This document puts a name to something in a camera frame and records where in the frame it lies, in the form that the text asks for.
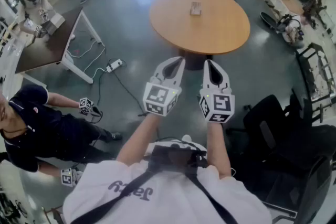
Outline person's white t-shirt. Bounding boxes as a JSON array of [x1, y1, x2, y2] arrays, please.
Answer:
[[62, 135, 272, 224]]

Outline black oval case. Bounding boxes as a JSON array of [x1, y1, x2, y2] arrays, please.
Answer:
[[259, 12, 281, 32]]

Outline white cable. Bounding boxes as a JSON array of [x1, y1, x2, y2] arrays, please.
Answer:
[[67, 39, 111, 74]]

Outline person's right forearm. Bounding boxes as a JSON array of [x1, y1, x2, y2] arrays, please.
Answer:
[[206, 120, 232, 180]]

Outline black office chair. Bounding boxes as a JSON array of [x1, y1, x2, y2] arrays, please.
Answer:
[[225, 94, 336, 224]]

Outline dark desk with white legs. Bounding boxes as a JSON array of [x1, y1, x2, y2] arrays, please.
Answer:
[[14, 6, 102, 84]]

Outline black metal frame rack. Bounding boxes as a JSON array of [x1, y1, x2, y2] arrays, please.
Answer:
[[296, 43, 336, 124]]

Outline white power strip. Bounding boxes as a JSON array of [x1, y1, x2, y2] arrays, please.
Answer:
[[106, 59, 124, 73]]

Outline black cable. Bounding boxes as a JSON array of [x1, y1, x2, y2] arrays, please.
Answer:
[[94, 59, 148, 116]]

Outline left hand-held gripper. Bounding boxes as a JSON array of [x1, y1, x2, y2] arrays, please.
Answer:
[[143, 56, 186, 116]]

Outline person's left forearm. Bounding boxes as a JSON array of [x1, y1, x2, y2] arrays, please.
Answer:
[[116, 112, 161, 166]]

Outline round wooden table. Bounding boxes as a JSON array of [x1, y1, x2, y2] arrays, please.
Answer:
[[149, 0, 250, 71]]

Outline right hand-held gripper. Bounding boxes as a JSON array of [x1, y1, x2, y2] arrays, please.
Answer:
[[198, 59, 235, 123]]

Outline black chest strap harness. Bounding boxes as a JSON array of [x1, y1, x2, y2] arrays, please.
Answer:
[[64, 138, 239, 224]]

